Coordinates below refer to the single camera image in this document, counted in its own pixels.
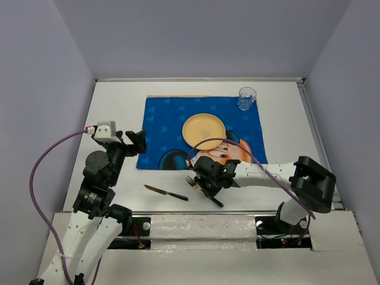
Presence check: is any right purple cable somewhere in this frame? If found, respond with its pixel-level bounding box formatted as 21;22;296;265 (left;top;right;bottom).
186;137;317;220

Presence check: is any gold knife green handle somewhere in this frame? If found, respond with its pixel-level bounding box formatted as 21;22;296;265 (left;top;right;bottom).
144;185;189;201

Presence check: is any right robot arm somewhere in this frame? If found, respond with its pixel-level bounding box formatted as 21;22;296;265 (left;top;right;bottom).
192;156;336;233

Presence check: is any yellow plate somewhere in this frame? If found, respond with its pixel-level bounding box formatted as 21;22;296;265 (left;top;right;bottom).
182;113;226;150

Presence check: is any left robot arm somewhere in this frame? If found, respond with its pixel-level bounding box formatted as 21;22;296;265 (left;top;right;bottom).
29;124;147;284

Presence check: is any clear drinking glass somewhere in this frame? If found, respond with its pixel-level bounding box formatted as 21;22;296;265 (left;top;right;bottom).
237;87;257;111

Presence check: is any blue cartoon placemat cloth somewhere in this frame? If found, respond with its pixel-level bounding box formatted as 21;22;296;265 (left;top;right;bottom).
137;97;268;170

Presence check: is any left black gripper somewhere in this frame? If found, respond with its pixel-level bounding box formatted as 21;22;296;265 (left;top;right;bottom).
101;129;147;185

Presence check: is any purple cable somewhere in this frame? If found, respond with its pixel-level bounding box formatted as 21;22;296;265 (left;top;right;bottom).
28;129;100;285
186;137;317;220

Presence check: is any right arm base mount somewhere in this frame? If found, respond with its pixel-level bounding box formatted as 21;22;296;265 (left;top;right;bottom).
255;216;312;249

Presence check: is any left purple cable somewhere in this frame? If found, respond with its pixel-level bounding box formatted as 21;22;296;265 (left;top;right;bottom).
28;129;100;285

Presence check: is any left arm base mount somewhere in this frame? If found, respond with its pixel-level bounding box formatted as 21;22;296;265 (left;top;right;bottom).
108;216;151;250

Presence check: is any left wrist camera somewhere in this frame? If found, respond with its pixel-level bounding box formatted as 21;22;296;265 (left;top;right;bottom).
85;121;122;143

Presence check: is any gold fork green handle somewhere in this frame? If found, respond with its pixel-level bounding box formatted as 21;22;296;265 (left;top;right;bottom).
185;176;224;208

